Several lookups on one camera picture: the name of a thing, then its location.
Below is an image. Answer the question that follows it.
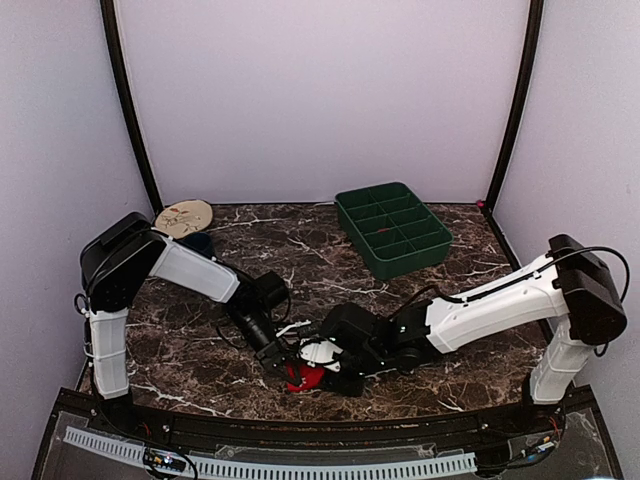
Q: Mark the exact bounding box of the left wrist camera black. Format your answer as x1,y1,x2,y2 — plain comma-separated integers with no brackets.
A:
255,271,289,309

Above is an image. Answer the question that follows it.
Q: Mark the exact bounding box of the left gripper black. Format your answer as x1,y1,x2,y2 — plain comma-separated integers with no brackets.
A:
226,307,302,385

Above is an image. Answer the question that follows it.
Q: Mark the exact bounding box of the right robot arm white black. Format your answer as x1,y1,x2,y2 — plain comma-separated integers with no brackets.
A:
299,234,627,434

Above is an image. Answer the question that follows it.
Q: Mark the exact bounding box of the black front rail base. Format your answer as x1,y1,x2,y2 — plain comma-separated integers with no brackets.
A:
31,387,623,479

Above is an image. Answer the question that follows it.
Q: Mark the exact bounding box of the white slotted cable duct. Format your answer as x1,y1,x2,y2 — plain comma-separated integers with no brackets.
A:
62,426,478,479

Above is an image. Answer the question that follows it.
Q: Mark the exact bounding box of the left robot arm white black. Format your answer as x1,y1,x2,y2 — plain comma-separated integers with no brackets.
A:
74,212,302,436

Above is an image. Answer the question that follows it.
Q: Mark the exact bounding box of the green compartment tray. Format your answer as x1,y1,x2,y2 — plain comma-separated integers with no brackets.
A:
335,182,454,280

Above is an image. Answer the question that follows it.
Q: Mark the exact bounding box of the dark blue cup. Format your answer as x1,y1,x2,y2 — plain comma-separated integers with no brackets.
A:
180,232,215,259

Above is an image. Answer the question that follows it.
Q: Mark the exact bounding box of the beige floral plate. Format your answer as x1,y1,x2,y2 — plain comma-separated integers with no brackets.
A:
154,200,213,239

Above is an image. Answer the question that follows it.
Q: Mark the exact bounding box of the left black frame post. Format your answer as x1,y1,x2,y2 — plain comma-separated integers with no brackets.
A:
99,0,164,214

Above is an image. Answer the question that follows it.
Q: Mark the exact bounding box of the black frame post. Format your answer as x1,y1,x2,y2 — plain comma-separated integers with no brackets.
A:
484,0,545,215
99,0,164,214

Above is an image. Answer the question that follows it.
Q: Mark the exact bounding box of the right black frame post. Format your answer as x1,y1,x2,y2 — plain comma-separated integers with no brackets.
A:
484,0,545,215

